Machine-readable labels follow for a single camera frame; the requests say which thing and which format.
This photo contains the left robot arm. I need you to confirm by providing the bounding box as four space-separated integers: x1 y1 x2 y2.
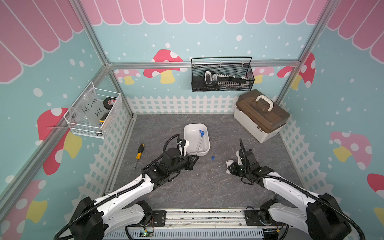
54 134 199 240

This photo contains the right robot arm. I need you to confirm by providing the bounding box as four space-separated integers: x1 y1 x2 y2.
227 142 366 240

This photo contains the yellow black screwdriver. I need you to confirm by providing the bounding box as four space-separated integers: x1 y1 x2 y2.
134 144 145 170

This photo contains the white plastic tray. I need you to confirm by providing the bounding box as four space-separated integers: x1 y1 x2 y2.
184 124 211 157

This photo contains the brown lid storage box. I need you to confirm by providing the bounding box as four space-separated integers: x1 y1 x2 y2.
234 90 290 143

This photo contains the black tape roll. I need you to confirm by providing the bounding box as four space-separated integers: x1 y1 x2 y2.
103 98 117 111

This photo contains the socket set in basket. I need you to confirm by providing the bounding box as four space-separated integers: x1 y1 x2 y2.
203 71 250 90

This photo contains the clear labelled plastic bag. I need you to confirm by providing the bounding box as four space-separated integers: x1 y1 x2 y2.
70 89 106 127

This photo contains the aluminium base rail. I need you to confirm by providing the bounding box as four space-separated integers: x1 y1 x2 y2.
80 208 334 240

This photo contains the white wire wall basket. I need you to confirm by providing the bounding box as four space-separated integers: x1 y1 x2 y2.
64 83 126 139

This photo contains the black wire wall basket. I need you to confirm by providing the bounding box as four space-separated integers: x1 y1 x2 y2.
191 57 255 92

